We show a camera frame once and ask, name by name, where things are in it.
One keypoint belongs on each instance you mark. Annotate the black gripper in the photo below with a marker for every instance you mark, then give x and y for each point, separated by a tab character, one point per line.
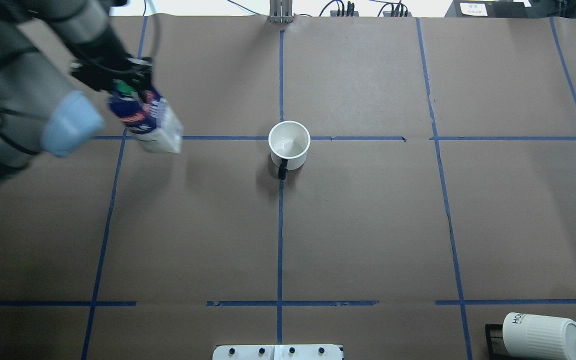
99	76

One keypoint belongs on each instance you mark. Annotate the blue milk carton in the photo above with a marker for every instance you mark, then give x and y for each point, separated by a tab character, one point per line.
151	121

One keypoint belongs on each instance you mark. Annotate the white smiley mug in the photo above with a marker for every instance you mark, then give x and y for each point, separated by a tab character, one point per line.
289	144

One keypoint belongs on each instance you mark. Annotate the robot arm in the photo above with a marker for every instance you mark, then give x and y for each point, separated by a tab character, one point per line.
40	109

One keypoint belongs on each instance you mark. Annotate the white ribbed mug far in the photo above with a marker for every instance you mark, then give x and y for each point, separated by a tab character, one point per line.
537	337

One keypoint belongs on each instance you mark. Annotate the aluminium frame post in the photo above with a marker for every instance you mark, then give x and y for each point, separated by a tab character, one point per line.
281	12

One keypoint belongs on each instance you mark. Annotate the black wire mug rack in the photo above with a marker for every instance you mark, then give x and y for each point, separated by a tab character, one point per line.
494	342

